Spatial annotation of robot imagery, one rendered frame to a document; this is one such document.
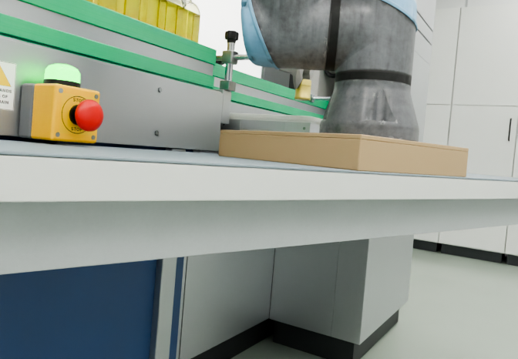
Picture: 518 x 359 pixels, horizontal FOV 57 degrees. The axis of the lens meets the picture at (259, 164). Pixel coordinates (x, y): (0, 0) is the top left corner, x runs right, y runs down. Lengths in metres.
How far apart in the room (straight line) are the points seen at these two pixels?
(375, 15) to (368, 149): 0.22
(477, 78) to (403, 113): 3.81
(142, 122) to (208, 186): 0.41
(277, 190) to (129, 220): 0.15
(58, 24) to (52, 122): 0.18
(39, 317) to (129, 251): 0.36
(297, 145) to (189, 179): 0.27
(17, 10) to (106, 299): 0.46
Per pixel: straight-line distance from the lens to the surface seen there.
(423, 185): 0.72
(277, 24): 0.73
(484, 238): 4.48
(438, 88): 4.56
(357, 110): 0.70
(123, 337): 0.93
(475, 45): 4.59
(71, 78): 0.67
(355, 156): 0.60
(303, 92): 1.07
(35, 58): 0.71
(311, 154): 0.65
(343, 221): 0.65
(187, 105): 0.92
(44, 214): 0.42
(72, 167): 0.38
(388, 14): 0.74
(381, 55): 0.73
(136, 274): 0.90
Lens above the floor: 0.76
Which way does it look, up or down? 2 degrees down
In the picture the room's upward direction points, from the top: 5 degrees clockwise
